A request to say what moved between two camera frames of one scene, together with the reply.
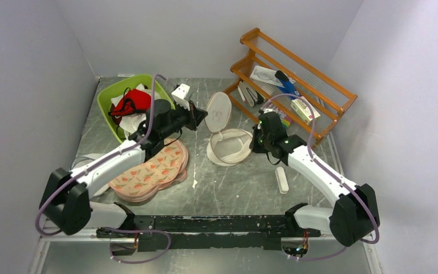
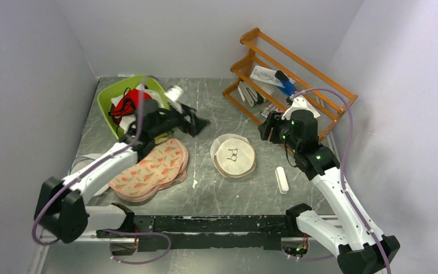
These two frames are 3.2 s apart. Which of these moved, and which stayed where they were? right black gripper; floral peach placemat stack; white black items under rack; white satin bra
Moved: right black gripper
Stayed: white black items under rack; floral peach placemat stack; white satin bra
